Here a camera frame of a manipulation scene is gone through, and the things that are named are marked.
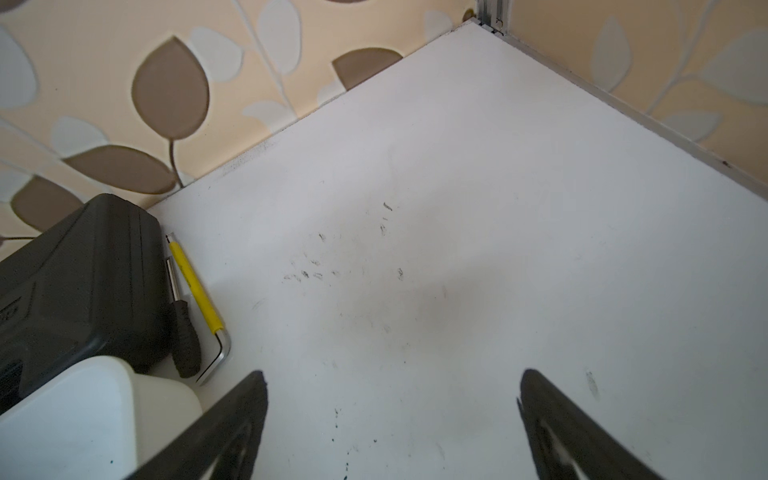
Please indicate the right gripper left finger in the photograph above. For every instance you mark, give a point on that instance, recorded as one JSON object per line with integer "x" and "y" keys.
{"x": 222, "y": 444}

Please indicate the white plastic storage tray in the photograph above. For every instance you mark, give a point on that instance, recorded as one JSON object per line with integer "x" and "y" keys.
{"x": 98, "y": 419}

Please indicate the yellow handled tool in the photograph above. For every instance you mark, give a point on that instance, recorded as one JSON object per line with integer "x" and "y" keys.
{"x": 209, "y": 312}

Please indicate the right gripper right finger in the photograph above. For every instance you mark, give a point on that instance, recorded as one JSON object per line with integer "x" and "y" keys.
{"x": 565, "y": 442}

